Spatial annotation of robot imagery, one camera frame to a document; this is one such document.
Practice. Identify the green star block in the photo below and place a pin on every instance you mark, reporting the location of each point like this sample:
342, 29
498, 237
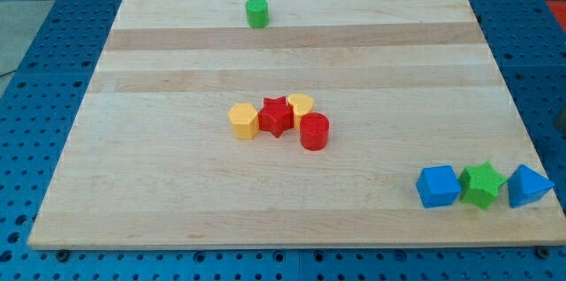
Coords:
480, 185

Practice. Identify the blue triangle block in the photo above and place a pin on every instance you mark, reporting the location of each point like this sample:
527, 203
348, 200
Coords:
526, 186

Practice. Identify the blue cube block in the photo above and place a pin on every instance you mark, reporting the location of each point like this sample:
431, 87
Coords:
438, 186

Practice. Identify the yellow hexagon block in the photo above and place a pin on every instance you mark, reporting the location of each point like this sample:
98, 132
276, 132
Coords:
244, 121

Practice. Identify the red cylinder block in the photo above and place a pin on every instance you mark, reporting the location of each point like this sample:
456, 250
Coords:
314, 130

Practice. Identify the red star block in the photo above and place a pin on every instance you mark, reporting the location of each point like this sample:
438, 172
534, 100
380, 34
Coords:
276, 116

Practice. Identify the blue perforated table frame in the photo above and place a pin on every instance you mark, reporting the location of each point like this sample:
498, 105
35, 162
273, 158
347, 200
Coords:
38, 107

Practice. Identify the wooden board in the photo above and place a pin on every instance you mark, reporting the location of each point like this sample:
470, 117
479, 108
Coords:
151, 162

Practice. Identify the green cylinder block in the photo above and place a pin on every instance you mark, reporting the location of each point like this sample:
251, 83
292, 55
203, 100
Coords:
257, 12

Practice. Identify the yellow heart block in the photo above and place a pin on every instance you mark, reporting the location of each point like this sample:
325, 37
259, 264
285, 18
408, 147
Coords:
301, 105

